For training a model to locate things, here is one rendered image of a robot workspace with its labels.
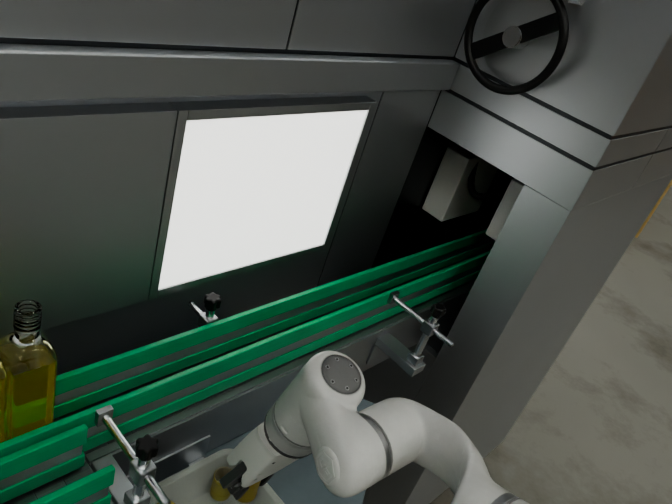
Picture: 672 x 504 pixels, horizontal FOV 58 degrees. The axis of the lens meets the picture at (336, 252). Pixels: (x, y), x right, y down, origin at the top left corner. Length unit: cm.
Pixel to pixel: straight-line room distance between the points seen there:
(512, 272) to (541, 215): 14
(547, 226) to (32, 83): 95
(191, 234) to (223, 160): 14
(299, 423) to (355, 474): 10
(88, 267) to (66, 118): 24
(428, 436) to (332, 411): 12
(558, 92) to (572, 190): 19
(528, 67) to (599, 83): 14
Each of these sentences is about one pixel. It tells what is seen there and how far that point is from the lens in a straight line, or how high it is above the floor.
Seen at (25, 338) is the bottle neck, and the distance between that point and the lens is 80.
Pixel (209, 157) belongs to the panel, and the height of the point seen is 124.
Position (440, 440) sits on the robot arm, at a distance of 70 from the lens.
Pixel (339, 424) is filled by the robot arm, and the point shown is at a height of 119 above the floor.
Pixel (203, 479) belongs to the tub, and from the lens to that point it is 105.
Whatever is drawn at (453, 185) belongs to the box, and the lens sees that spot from 153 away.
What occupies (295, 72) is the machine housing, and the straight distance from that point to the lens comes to 101.
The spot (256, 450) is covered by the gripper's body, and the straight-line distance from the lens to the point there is 78.
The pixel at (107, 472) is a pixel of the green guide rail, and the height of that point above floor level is 96.
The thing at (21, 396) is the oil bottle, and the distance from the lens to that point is 85.
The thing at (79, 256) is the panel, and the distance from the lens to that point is 94.
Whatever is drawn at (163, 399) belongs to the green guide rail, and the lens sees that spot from 99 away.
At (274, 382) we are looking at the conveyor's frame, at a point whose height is 87.
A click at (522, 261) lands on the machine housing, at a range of 134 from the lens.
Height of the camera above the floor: 165
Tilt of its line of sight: 31 degrees down
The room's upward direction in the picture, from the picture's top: 19 degrees clockwise
